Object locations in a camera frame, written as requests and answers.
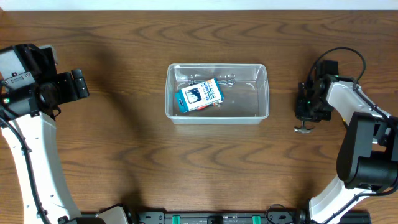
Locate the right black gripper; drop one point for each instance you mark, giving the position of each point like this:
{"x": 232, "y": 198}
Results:
{"x": 301, "y": 106}

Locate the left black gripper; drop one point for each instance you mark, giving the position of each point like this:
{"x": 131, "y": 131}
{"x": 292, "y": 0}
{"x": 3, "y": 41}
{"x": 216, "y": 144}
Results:
{"x": 78, "y": 83}

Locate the small claw hammer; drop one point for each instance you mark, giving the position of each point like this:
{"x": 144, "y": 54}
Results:
{"x": 303, "y": 129}

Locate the clear plastic container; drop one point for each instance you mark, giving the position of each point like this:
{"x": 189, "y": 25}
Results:
{"x": 245, "y": 102}

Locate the silver wrench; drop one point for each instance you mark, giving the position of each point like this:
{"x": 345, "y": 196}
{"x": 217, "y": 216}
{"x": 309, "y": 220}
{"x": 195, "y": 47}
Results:
{"x": 228, "y": 80}

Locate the red handled pliers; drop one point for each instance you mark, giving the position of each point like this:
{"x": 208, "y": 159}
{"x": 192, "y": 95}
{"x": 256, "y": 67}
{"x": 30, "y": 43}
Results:
{"x": 218, "y": 104}

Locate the blue white product box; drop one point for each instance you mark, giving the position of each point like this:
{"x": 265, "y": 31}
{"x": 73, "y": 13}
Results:
{"x": 199, "y": 96}

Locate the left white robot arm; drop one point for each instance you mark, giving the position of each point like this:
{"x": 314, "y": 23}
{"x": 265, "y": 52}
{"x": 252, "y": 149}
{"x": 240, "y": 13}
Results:
{"x": 29, "y": 105}

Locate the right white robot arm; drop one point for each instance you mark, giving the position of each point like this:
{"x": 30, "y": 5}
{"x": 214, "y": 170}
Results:
{"x": 366, "y": 165}

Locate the black mounting rail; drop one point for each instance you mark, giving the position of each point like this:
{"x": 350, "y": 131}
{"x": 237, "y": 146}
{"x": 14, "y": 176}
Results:
{"x": 275, "y": 214}

